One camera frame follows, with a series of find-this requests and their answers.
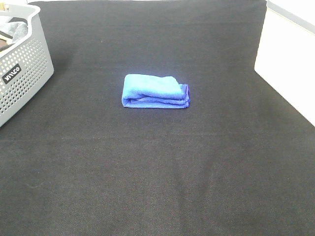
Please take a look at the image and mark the blue microfiber towel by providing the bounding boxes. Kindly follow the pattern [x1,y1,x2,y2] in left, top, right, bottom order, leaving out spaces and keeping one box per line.
[122,74,190,109]

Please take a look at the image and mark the grey perforated laundry basket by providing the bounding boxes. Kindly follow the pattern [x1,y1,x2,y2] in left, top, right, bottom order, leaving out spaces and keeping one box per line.
[0,3,54,125]

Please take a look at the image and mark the white plastic storage basket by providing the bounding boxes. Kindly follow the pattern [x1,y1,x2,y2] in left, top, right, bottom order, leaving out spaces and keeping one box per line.
[254,0,315,124]

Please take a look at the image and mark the grey cloth in basket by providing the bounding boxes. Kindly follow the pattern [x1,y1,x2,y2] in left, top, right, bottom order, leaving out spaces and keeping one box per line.
[0,22,28,44]

